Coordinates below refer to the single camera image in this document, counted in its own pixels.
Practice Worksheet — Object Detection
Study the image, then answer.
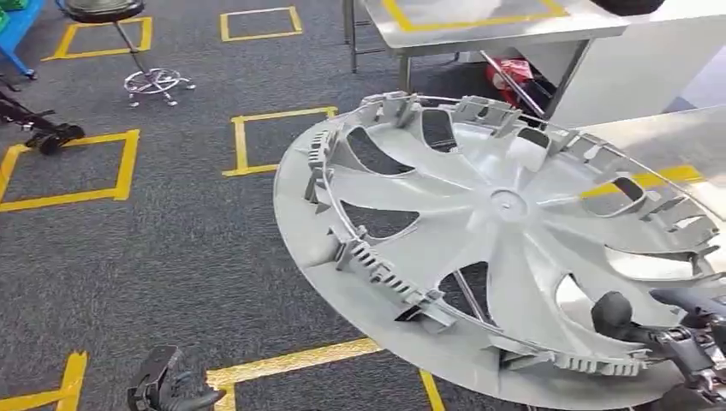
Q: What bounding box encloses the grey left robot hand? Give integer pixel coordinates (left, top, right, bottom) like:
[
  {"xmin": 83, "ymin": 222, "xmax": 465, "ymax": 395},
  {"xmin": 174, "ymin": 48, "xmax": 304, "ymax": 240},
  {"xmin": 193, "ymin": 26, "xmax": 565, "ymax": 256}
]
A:
[{"xmin": 125, "ymin": 344, "xmax": 228, "ymax": 411}]

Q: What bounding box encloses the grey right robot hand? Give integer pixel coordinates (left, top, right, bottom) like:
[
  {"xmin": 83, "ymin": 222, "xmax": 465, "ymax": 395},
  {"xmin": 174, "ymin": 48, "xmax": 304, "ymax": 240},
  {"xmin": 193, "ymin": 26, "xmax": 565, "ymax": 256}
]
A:
[{"xmin": 589, "ymin": 288, "xmax": 726, "ymax": 411}]

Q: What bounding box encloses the grey plastic wheel cover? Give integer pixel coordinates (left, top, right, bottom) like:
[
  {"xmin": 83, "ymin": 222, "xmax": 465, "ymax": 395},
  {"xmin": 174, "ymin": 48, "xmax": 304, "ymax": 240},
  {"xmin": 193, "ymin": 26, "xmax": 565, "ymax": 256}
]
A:
[{"xmin": 272, "ymin": 90, "xmax": 726, "ymax": 411}]

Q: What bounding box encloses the yellow floor tape marking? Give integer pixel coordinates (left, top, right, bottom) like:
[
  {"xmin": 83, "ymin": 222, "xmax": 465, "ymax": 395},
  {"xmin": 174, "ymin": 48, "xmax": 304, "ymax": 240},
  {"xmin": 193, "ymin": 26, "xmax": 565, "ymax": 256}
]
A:
[
  {"xmin": 205, "ymin": 337, "xmax": 448, "ymax": 411},
  {"xmin": 0, "ymin": 128, "xmax": 141, "ymax": 214},
  {"xmin": 219, "ymin": 5, "xmax": 304, "ymax": 44},
  {"xmin": 221, "ymin": 105, "xmax": 340, "ymax": 179},
  {"xmin": 0, "ymin": 350, "xmax": 90, "ymax": 411},
  {"xmin": 41, "ymin": 16, "xmax": 154, "ymax": 63}
]

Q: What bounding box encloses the yellow tape on bench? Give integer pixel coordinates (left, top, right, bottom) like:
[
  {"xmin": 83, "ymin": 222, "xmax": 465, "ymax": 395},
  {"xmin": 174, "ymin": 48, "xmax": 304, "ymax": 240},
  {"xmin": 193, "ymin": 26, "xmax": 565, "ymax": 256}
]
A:
[
  {"xmin": 381, "ymin": 0, "xmax": 570, "ymax": 34},
  {"xmin": 578, "ymin": 164, "xmax": 705, "ymax": 200}
]

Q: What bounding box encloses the steel bench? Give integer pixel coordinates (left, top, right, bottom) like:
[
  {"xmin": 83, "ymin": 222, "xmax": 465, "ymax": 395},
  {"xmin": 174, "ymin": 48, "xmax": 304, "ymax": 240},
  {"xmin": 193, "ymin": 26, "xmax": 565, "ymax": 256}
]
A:
[
  {"xmin": 577, "ymin": 104, "xmax": 726, "ymax": 223},
  {"xmin": 342, "ymin": 0, "xmax": 628, "ymax": 93}
]

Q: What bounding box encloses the black wheeled stand base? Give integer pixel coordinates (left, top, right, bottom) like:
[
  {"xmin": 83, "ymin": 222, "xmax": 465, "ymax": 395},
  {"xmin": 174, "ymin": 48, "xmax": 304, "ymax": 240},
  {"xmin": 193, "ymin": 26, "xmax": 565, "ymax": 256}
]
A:
[{"xmin": 0, "ymin": 74, "xmax": 86, "ymax": 157}]

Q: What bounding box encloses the white panel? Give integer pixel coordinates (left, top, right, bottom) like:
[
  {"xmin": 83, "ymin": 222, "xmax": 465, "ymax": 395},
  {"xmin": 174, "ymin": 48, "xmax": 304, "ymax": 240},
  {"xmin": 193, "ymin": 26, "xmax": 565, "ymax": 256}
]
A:
[{"xmin": 543, "ymin": 0, "xmax": 726, "ymax": 130}]

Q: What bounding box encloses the red object under bench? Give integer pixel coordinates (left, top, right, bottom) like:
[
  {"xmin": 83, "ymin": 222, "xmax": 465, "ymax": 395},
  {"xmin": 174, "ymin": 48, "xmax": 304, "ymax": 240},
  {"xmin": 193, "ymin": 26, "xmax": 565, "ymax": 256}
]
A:
[{"xmin": 484, "ymin": 57, "xmax": 539, "ymax": 110}]

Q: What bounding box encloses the black stool with chrome base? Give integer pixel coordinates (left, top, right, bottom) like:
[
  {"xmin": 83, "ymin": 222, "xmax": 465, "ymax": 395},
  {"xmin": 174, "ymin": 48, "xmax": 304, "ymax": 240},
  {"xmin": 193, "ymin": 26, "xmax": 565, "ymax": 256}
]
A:
[{"xmin": 61, "ymin": 0, "xmax": 198, "ymax": 110}]

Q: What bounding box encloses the black round object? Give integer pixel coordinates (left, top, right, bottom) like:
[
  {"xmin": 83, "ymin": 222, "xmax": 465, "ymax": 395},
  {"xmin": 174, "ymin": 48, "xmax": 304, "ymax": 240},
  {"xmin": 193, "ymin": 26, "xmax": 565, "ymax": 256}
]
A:
[{"xmin": 588, "ymin": 0, "xmax": 668, "ymax": 17}]

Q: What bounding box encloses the blue table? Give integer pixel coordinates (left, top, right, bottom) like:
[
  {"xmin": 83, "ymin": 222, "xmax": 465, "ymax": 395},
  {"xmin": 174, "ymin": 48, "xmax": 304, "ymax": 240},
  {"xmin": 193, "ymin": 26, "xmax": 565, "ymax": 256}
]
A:
[{"xmin": 0, "ymin": 0, "xmax": 48, "ymax": 80}]

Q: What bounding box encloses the green plastic crate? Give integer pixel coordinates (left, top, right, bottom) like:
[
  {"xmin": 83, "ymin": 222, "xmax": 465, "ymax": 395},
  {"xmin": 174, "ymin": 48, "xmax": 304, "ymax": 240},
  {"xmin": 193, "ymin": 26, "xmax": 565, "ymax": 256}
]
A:
[{"xmin": 0, "ymin": 0, "xmax": 31, "ymax": 33}]

